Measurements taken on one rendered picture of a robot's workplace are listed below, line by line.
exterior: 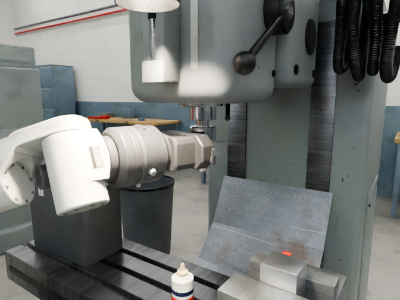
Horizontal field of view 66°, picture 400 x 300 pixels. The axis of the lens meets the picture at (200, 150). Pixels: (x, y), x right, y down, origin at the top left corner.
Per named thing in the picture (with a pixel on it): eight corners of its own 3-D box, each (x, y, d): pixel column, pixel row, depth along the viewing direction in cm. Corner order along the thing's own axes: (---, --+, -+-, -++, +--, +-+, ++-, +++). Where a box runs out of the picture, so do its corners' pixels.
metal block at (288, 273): (294, 311, 48) (297, 275, 47) (258, 296, 51) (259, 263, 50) (305, 293, 52) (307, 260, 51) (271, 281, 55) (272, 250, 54)
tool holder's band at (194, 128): (184, 131, 56) (184, 125, 56) (205, 129, 59) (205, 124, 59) (200, 133, 52) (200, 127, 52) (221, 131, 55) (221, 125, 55)
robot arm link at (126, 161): (134, 115, 44) (48, 118, 36) (154, 188, 42) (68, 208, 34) (103, 143, 52) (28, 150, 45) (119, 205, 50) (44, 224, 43)
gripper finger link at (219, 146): (223, 155, 57) (197, 159, 53) (224, 137, 56) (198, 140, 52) (230, 156, 55) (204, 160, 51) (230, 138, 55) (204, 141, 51)
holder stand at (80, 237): (86, 269, 74) (80, 188, 71) (33, 245, 85) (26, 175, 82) (123, 248, 84) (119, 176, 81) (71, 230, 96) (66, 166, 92)
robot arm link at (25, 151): (74, 108, 39) (-25, 142, 39) (91, 177, 37) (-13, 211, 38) (96, 121, 45) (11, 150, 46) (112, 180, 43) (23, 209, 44)
